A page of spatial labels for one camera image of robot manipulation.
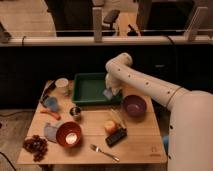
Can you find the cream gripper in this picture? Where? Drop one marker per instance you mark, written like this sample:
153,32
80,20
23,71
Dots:
113,84

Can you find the blue sponge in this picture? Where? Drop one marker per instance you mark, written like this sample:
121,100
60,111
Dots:
108,94

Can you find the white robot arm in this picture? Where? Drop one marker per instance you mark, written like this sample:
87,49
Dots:
190,143

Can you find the green plastic tray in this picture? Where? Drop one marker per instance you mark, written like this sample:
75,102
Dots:
89,90

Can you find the purple bowl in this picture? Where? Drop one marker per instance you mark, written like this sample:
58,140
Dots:
134,105

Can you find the yellow banana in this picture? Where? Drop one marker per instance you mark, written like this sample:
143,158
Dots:
118,118

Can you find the orange fruit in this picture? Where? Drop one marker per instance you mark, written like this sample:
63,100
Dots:
110,126

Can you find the metal cup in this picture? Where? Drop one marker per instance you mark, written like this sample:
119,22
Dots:
75,112

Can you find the white cup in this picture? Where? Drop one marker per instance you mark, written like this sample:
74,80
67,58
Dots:
62,85

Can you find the wooden table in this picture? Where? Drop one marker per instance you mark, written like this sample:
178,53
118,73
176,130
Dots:
142,145

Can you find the black rectangular block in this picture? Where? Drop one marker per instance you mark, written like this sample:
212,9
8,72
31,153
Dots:
115,137

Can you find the blue small cup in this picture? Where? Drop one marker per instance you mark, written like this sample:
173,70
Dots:
52,104

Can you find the black office chair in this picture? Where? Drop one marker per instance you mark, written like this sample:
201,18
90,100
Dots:
108,21

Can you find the orange carrot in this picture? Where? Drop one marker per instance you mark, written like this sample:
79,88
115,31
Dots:
53,114

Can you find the red bowl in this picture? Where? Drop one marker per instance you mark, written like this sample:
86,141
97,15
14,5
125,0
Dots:
69,134

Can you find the silver fork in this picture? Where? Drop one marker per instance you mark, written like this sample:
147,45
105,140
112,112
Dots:
97,149

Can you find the blue cylinder on floor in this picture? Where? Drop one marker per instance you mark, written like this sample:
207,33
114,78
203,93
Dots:
165,142

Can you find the blue cloth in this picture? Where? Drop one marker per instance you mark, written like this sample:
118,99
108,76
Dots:
51,130

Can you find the bunch of dark grapes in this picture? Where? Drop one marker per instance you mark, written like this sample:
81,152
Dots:
37,146

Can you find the white horizontal rail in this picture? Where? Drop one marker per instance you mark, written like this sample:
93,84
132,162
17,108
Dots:
105,41

